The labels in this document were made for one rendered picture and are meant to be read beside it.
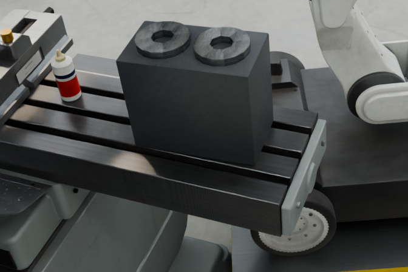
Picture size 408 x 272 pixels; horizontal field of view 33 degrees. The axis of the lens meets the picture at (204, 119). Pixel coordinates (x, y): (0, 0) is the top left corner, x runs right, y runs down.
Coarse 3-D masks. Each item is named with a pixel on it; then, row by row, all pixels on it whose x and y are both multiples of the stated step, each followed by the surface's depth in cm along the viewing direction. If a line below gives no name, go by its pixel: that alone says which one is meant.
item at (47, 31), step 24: (0, 24) 143; (24, 24) 145; (48, 24) 141; (48, 48) 141; (0, 72) 129; (24, 72) 135; (48, 72) 140; (0, 96) 129; (24, 96) 134; (0, 120) 128
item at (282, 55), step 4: (272, 52) 194; (276, 52) 194; (280, 52) 194; (284, 52) 195; (280, 56) 193; (284, 56) 193; (288, 56) 194; (292, 56) 195; (292, 60) 193; (296, 60) 195; (296, 64) 193; (300, 64) 195; (300, 68) 193; (304, 68) 197
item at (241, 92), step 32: (160, 32) 111; (192, 32) 111; (224, 32) 108; (256, 32) 109; (128, 64) 107; (160, 64) 106; (192, 64) 105; (224, 64) 103; (256, 64) 104; (128, 96) 112; (160, 96) 110; (192, 96) 107; (224, 96) 105; (256, 96) 107; (160, 128) 115; (192, 128) 112; (224, 128) 110; (256, 128) 110; (224, 160) 115; (256, 160) 113
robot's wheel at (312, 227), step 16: (320, 192) 155; (304, 208) 152; (320, 208) 153; (304, 224) 159; (320, 224) 159; (256, 240) 160; (272, 240) 162; (288, 240) 162; (304, 240) 162; (320, 240) 160
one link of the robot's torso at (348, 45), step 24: (312, 0) 141; (336, 0) 139; (336, 24) 143; (360, 24) 149; (336, 48) 153; (360, 48) 153; (384, 48) 164; (336, 72) 158; (360, 72) 158; (384, 72) 157
